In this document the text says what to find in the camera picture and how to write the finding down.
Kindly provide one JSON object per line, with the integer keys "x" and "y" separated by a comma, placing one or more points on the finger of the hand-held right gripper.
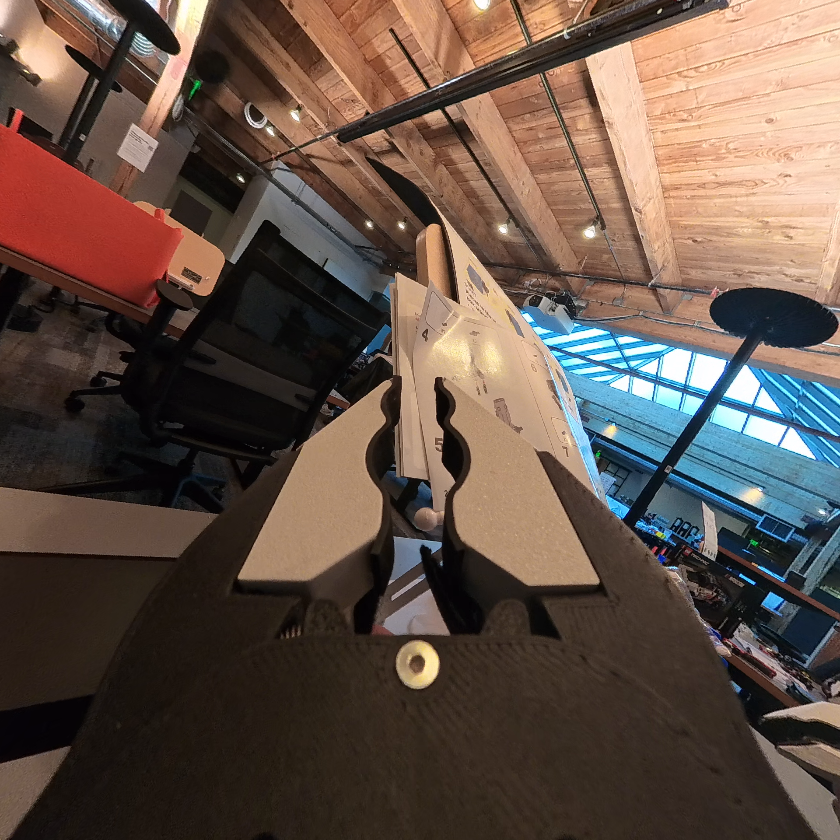
{"x": 820, "y": 761}

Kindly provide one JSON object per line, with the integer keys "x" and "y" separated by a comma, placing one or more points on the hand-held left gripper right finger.
{"x": 518, "y": 518}

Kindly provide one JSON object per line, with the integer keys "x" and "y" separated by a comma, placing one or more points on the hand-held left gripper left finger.
{"x": 315, "y": 518}

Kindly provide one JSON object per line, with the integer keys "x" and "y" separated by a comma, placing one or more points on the white instruction booklet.
{"x": 472, "y": 354}

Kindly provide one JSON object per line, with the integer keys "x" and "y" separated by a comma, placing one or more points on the cluttered wooden desk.
{"x": 774, "y": 590}

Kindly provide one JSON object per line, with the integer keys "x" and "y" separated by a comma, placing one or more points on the black office chair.
{"x": 262, "y": 341}

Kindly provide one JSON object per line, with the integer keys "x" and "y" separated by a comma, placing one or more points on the white ceiling projector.
{"x": 551, "y": 318}

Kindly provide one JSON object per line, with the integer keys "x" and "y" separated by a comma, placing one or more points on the printed task sheet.
{"x": 489, "y": 289}

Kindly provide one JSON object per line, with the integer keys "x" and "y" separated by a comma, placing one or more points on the beige panel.
{"x": 197, "y": 256}

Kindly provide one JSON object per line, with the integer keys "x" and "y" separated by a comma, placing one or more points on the black disc on pole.
{"x": 148, "y": 26}
{"x": 774, "y": 315}

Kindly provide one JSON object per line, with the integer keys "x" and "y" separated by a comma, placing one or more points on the orange desk divider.
{"x": 65, "y": 216}

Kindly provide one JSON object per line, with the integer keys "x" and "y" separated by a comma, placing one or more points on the white paper sign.
{"x": 138, "y": 144}

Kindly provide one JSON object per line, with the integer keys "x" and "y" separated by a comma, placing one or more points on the black ceiling track rail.
{"x": 525, "y": 69}

